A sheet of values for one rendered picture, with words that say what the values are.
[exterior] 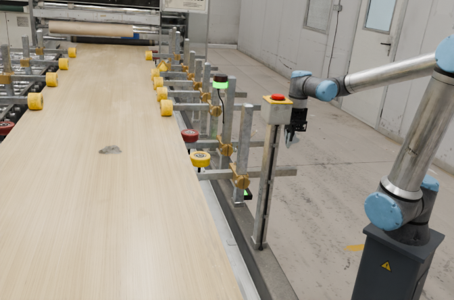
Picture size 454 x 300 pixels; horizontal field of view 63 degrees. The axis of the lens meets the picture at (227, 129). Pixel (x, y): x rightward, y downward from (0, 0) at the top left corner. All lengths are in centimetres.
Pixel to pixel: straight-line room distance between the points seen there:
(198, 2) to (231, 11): 676
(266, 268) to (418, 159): 64
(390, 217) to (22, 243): 118
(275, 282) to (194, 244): 33
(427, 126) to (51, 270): 117
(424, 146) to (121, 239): 101
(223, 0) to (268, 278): 986
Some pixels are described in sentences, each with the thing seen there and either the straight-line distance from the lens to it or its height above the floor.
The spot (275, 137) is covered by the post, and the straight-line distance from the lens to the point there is 113.
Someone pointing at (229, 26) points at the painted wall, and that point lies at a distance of 1083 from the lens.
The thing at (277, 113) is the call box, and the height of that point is 119.
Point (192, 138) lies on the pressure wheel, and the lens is 164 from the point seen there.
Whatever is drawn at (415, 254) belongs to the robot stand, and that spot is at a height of 60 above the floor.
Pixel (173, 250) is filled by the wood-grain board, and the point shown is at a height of 90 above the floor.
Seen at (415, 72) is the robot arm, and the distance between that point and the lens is 157.
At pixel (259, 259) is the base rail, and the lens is 129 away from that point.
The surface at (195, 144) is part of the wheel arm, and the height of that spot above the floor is 85.
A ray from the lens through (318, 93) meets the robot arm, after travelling 164.
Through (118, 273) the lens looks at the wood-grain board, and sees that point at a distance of 92.
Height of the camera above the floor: 150
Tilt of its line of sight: 20 degrees down
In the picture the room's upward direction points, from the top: 5 degrees clockwise
